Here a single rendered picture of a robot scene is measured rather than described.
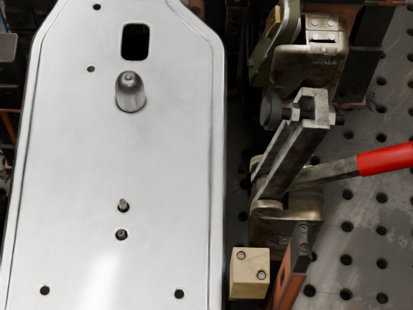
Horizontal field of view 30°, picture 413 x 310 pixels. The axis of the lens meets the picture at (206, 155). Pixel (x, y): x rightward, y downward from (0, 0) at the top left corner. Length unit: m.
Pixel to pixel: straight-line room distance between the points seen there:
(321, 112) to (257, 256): 0.17
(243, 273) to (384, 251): 0.45
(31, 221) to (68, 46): 0.21
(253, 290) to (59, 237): 0.20
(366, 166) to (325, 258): 0.43
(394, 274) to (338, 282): 0.08
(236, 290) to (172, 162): 0.17
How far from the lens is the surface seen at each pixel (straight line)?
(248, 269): 0.70
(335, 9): 0.87
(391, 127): 1.21
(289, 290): 0.65
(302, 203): 0.74
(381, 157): 0.68
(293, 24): 0.78
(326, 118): 0.60
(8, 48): 0.91
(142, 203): 0.79
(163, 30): 0.89
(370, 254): 1.12
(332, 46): 0.81
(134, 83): 0.80
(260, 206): 0.71
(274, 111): 0.59
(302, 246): 0.57
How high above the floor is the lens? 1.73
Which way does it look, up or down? 64 degrees down
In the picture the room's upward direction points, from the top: 3 degrees clockwise
